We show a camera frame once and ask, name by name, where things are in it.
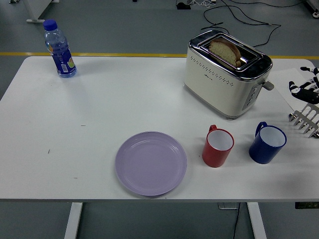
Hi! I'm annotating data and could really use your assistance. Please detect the grey bracket under table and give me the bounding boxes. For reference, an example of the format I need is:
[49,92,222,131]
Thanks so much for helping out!
[218,202,240,210]

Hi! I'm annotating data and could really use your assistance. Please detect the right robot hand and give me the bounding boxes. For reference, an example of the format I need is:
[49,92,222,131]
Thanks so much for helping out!
[288,66,319,105]

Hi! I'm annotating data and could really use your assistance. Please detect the slice of bread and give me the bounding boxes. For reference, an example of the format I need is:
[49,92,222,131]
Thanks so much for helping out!
[208,37,242,67]

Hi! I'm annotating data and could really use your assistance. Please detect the black cable under table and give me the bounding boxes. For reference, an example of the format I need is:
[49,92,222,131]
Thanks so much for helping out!
[231,203,241,239]

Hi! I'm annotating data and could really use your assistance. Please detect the long black floor cable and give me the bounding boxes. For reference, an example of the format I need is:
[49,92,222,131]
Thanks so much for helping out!
[220,0,282,48]

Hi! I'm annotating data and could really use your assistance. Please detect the blue mug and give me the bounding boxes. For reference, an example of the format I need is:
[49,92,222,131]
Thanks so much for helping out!
[248,121,288,164]

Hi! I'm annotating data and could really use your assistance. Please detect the white paper sheet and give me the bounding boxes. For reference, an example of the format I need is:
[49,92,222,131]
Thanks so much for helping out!
[268,66,319,110]

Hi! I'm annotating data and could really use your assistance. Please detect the cream and chrome toaster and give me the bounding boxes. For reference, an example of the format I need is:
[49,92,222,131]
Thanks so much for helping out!
[183,29,276,121]

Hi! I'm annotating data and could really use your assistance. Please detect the black control box under table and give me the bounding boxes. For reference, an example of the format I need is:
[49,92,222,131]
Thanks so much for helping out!
[295,201,319,210]

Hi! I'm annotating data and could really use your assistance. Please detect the white cable bundle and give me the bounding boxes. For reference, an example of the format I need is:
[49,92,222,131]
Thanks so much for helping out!
[187,0,217,7]

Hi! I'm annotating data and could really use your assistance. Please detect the white furniture base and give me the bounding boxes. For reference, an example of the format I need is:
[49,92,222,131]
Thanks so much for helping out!
[305,0,319,18]

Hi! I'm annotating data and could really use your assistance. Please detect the clear bottle with blue label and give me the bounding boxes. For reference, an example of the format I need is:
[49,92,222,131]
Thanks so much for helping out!
[42,19,77,79]

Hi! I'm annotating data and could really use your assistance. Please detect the short black floor cable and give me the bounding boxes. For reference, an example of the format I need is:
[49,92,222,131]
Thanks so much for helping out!
[201,8,229,34]

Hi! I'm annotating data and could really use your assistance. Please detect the white table leg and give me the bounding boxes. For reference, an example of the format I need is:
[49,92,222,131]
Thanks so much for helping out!
[64,202,83,239]
[246,202,268,239]

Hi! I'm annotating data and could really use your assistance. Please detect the white desk frame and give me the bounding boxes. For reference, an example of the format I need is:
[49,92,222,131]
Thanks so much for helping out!
[9,0,60,23]

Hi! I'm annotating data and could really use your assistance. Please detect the red mug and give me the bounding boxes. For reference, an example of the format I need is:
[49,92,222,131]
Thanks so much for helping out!
[202,124,235,168]

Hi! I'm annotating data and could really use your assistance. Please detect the purple plate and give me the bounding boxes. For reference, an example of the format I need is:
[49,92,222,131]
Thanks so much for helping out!
[115,131,188,197]

